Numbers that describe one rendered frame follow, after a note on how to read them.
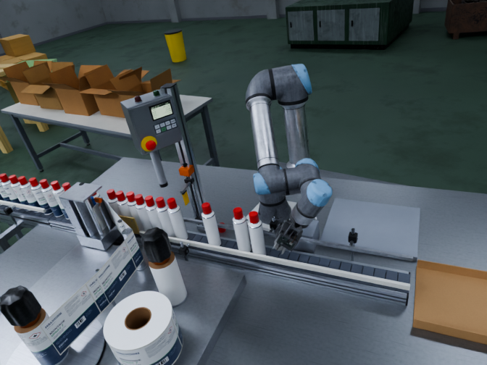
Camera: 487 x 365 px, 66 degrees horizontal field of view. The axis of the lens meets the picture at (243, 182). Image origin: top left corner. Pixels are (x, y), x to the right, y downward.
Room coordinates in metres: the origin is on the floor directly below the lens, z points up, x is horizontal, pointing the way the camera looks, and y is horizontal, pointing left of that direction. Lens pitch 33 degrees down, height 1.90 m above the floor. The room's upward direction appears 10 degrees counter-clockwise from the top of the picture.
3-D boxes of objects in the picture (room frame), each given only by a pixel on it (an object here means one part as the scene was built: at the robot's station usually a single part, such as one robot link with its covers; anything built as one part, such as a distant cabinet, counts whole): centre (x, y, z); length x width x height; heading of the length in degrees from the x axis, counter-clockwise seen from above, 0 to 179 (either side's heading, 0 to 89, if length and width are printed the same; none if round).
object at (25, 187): (1.64, 1.07, 0.98); 0.05 x 0.05 x 0.20
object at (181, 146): (1.35, 0.21, 1.17); 0.04 x 0.04 x 0.67; 62
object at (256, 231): (1.05, -0.02, 0.98); 0.05 x 0.05 x 0.20
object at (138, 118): (1.33, 0.30, 1.38); 0.17 x 0.10 x 0.19; 117
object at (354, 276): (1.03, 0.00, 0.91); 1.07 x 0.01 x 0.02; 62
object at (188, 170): (1.25, 0.23, 1.05); 0.10 x 0.04 x 0.33; 152
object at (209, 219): (1.16, 0.16, 0.98); 0.05 x 0.05 x 0.20
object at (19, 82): (4.02, 2.01, 0.97); 0.45 x 0.40 x 0.37; 144
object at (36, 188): (1.61, 1.00, 0.98); 0.05 x 0.05 x 0.20
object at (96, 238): (1.32, 0.66, 1.01); 0.14 x 0.13 x 0.26; 62
